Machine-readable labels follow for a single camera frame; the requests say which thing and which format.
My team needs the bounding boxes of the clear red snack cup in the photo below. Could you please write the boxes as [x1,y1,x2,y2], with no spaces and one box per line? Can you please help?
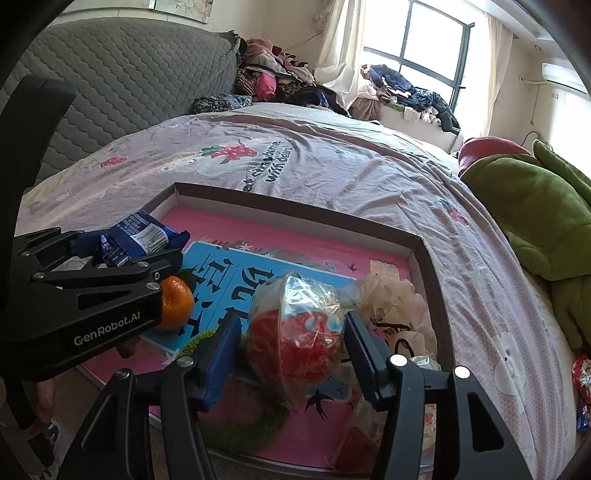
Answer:
[247,271,358,409]

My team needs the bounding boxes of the pink printed bed sheet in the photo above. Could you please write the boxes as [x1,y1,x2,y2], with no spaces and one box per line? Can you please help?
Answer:
[14,102,583,480]

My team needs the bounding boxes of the shallow cardboard box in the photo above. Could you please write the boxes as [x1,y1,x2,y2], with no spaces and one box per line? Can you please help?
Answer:
[81,182,455,474]

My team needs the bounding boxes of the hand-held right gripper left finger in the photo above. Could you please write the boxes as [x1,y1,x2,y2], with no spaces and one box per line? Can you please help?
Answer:
[58,314,243,480]

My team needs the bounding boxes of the green fuzzy ring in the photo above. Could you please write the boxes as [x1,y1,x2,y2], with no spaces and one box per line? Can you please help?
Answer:
[203,401,291,455]

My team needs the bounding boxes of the person's left hand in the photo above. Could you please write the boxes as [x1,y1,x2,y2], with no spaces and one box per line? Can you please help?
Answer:
[32,381,60,437]

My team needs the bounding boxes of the shiny red snack packets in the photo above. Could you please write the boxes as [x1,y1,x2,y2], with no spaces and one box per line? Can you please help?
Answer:
[573,355,591,435]

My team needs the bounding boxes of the white curtain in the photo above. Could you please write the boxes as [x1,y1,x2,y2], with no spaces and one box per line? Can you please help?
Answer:
[314,0,365,93]
[480,11,513,134]

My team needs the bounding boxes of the tangerine with leaves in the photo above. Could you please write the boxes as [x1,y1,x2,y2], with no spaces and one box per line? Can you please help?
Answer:
[154,270,195,332]

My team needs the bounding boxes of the grey quilted headboard cover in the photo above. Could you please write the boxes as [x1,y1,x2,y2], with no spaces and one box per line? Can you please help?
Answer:
[14,18,241,185]

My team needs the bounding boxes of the floral wall picture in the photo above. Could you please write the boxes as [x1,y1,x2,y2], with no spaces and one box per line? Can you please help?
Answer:
[148,0,213,24]

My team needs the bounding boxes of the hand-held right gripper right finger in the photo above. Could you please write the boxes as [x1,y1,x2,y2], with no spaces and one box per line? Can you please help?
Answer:
[344,310,534,480]

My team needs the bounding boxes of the cream drawstring pouch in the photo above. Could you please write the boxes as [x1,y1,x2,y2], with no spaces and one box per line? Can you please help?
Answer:
[355,275,439,370]

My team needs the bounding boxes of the dark patterned cloth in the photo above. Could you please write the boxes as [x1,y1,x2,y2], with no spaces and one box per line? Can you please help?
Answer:
[191,93,254,114]

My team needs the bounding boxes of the white air conditioner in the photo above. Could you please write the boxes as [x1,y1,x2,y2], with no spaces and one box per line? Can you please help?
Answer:
[540,62,591,90]

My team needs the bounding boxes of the blue cookie packet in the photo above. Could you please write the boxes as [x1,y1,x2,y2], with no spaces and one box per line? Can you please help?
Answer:
[76,211,191,268]

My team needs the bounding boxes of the cracker packet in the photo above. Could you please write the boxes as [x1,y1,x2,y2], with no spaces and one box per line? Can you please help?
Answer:
[409,353,441,372]

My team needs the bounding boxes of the pink picture book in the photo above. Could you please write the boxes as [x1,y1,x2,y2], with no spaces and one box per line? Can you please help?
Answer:
[83,205,411,467]

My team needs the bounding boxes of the pink pillow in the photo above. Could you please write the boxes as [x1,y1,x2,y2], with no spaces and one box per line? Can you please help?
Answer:
[457,136,532,178]

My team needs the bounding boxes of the green fleece blanket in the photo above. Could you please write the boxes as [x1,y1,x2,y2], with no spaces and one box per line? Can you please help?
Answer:
[462,138,591,352]

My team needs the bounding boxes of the window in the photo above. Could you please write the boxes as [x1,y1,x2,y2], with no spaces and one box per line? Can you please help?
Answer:
[362,0,476,116]

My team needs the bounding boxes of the beige cloth bundle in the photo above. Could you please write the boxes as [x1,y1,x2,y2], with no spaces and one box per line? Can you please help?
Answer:
[348,95,384,121]

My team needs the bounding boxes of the pile of mixed clothes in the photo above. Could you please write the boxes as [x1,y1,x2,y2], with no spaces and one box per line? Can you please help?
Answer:
[235,37,352,116]

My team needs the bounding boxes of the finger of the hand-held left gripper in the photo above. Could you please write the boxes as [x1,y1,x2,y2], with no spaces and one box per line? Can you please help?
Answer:
[13,227,100,259]
[31,248,184,296]

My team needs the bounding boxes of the pile of blue clothes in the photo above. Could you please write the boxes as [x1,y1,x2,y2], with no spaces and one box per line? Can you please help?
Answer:
[360,64,462,132]

